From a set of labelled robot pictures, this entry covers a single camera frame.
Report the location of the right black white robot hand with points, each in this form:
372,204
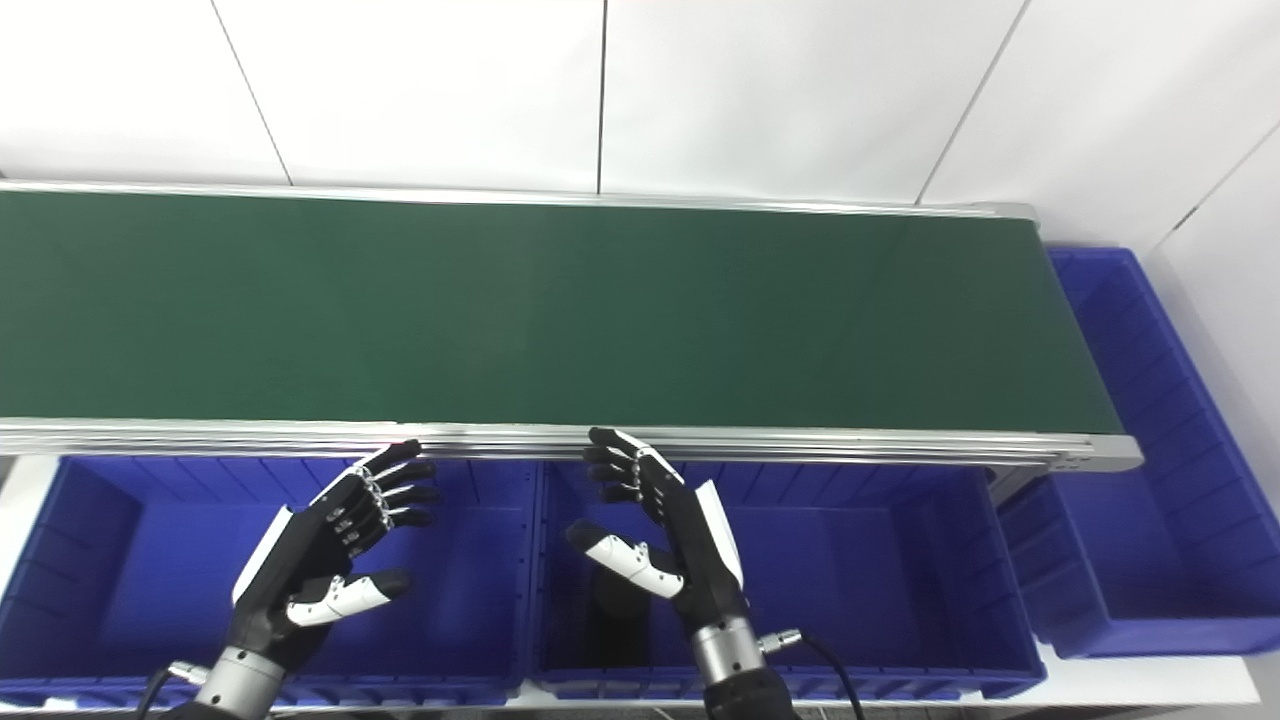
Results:
710,570

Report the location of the green conveyor belt aluminium frame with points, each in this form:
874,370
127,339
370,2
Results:
550,310

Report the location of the black cylinder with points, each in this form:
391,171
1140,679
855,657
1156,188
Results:
620,620

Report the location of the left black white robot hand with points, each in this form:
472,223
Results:
290,570

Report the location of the blue plastic bin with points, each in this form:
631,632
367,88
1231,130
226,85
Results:
860,580
140,570
1150,500

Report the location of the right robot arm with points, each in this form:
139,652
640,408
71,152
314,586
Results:
735,670

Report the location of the aluminium conveyor leg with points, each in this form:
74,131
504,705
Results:
1015,485

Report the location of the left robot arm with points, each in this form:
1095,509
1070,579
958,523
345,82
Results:
240,685

